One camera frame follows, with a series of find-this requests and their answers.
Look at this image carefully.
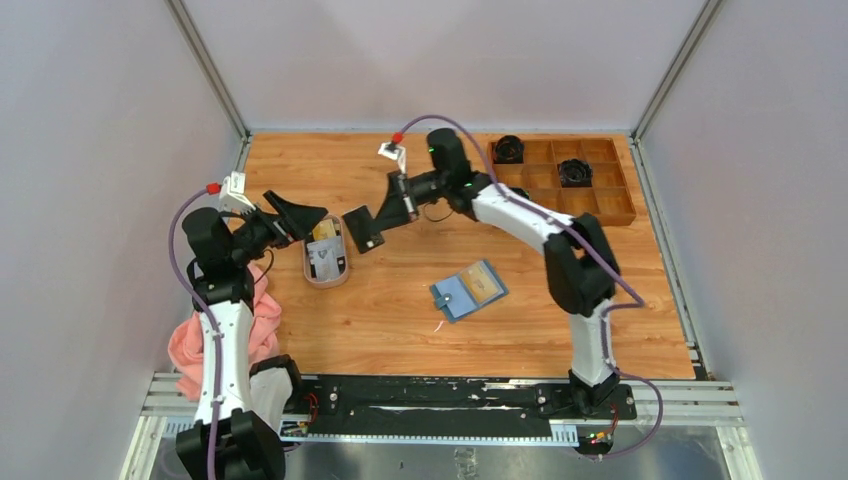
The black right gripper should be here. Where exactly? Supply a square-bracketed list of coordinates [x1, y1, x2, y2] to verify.
[372, 171, 451, 235]

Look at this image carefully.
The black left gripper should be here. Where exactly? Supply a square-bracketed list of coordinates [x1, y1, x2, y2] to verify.
[228, 192, 326, 266]

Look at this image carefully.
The black VIP card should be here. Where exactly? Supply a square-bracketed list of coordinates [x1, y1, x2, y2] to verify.
[342, 205, 385, 254]

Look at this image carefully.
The silver card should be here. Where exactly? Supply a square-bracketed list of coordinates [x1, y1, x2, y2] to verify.
[306, 236, 345, 282]

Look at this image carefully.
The blue leather card holder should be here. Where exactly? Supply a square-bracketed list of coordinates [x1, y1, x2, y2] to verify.
[429, 259, 509, 324]

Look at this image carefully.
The gold card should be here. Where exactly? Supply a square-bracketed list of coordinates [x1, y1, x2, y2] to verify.
[459, 261, 505, 305]

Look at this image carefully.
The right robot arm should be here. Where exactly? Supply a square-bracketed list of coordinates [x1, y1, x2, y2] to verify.
[347, 128, 621, 418]

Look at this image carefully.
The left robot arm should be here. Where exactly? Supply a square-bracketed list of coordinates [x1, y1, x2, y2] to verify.
[168, 184, 328, 479]

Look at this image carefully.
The black rosette top left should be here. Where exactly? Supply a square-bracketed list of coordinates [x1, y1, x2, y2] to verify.
[492, 135, 525, 164]

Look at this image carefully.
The black rosette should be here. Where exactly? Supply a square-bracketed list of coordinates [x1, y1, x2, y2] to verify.
[492, 135, 525, 164]
[557, 158, 594, 188]

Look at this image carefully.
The pink cloth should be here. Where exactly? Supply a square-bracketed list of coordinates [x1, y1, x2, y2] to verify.
[168, 262, 282, 401]

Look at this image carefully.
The black rosette middle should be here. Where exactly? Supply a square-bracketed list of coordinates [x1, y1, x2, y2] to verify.
[557, 158, 594, 188]

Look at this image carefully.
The wooden compartment tray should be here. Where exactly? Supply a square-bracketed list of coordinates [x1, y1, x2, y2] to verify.
[488, 135, 637, 226]

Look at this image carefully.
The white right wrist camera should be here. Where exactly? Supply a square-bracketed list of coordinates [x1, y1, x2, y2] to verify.
[377, 141, 407, 174]

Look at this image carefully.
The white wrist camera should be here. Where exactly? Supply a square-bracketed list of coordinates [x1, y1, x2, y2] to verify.
[218, 171, 256, 214]
[377, 141, 407, 174]

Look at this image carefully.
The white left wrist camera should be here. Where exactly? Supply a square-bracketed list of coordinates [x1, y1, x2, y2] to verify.
[218, 171, 256, 214]

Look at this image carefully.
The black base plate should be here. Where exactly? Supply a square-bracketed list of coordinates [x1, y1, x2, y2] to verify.
[276, 375, 637, 445]

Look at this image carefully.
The aluminium frame rail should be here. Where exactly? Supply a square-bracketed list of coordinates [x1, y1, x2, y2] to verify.
[135, 370, 747, 446]

